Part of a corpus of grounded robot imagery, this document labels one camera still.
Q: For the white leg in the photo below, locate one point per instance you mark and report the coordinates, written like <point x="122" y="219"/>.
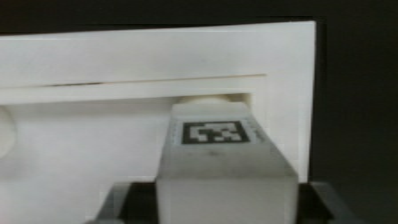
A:
<point x="227" y="181"/>

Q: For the white square table top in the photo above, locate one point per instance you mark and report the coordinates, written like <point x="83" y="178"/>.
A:
<point x="90" y="86"/>

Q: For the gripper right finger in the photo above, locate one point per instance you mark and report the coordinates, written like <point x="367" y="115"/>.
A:
<point x="323" y="207"/>

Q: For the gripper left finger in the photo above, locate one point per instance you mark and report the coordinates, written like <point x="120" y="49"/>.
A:
<point x="131" y="207"/>

